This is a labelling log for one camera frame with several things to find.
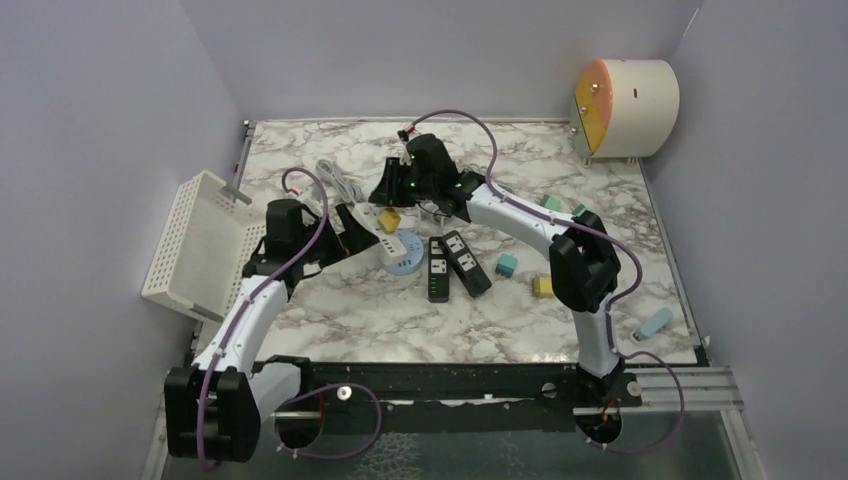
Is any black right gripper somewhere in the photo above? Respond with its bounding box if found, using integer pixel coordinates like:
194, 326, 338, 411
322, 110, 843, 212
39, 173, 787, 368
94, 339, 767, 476
367, 160, 435, 211

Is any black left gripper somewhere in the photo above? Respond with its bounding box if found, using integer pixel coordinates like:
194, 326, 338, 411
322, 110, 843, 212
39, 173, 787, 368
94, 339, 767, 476
293, 203, 378, 268

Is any yellow cube plug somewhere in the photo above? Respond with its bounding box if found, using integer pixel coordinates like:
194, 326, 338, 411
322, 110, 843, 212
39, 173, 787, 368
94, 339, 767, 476
532, 276, 555, 298
377, 208, 402, 235

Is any white power strip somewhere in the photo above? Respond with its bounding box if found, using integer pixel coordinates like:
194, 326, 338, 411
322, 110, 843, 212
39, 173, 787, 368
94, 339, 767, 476
352, 203, 407, 263

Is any round light blue power socket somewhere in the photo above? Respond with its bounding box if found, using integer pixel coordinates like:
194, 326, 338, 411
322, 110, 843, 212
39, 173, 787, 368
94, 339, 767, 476
383, 230, 425, 276

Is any black power strip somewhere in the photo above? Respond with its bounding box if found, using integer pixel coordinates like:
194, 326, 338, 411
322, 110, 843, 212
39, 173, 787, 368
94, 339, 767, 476
427, 236, 450, 303
439, 230, 492, 298

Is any teal cube plug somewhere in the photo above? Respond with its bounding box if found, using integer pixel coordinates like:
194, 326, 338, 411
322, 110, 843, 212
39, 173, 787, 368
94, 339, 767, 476
495, 253, 518, 278

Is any green cube plug pair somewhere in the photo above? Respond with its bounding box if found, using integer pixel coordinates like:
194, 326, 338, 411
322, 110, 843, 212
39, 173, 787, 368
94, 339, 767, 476
572, 204, 588, 217

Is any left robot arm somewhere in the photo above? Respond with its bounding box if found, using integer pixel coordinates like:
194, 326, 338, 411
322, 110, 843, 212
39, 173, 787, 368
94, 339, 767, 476
164, 199, 378, 468

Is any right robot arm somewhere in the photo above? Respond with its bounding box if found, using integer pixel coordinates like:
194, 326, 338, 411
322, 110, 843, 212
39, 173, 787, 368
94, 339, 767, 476
368, 130, 623, 407

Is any white perforated plastic basket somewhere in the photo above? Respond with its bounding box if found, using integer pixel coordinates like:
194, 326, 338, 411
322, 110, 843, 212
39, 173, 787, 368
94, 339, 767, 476
141, 170, 266, 323

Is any white cylindrical drum device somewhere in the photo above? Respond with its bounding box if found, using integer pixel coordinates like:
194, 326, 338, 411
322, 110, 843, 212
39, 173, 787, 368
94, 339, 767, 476
569, 58, 680, 166

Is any light blue usb stick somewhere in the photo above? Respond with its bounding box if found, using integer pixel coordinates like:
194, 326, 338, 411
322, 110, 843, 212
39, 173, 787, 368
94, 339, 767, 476
632, 308, 674, 342

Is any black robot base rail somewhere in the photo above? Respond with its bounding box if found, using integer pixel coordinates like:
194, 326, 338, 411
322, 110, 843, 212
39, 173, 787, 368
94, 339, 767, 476
272, 361, 642, 437

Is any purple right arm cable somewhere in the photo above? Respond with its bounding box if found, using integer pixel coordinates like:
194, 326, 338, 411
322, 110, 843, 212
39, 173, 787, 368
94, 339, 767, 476
397, 109, 687, 458

